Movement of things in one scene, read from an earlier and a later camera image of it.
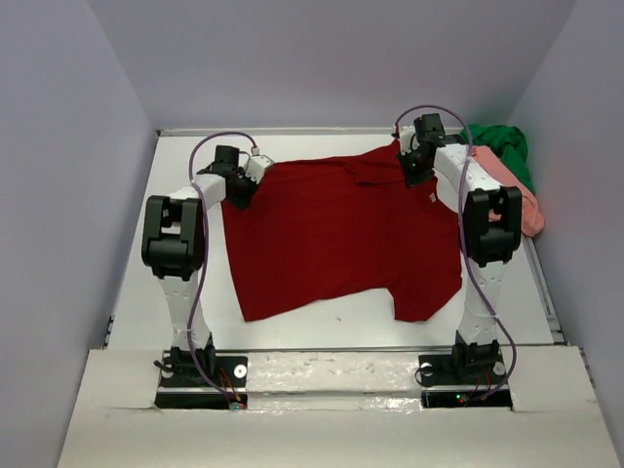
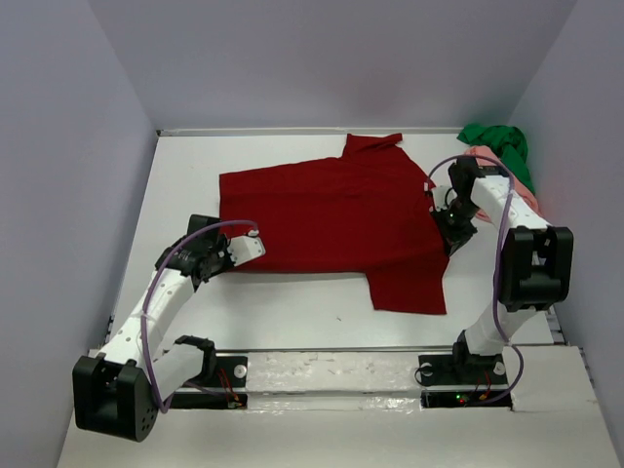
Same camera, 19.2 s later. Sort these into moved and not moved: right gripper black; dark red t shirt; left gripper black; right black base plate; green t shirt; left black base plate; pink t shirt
Moved: right gripper black; dark red t shirt; left gripper black
Not moved: left black base plate; right black base plate; green t shirt; pink t shirt
